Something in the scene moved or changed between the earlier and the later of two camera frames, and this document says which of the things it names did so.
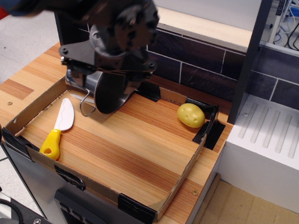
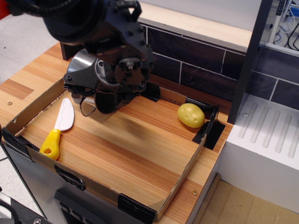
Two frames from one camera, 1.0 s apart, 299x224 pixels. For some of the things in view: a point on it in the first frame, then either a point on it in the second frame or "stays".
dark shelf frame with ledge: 203,54 stays
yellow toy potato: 191,115 stays
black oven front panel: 81,206 stays
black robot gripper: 82,58 → 123,72
